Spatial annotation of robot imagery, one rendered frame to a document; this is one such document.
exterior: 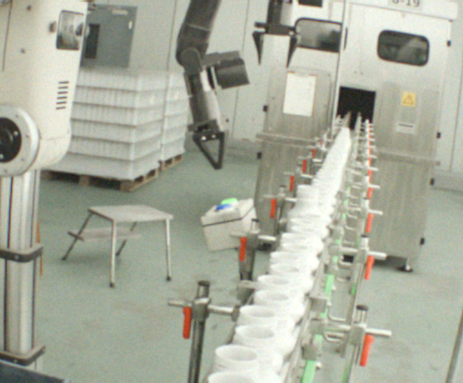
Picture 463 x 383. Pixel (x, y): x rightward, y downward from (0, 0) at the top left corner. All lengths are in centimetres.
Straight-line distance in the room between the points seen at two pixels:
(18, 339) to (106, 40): 1022
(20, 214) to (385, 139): 425
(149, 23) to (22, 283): 1008
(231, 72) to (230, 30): 985
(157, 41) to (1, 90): 1004
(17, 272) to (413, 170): 432
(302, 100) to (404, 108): 77
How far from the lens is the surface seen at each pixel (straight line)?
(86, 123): 767
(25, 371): 106
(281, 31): 171
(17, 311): 171
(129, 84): 752
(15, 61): 156
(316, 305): 96
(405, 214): 572
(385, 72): 562
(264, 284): 82
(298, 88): 564
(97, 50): 1182
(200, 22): 143
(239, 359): 63
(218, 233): 144
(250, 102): 1127
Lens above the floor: 139
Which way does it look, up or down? 10 degrees down
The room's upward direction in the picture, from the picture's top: 7 degrees clockwise
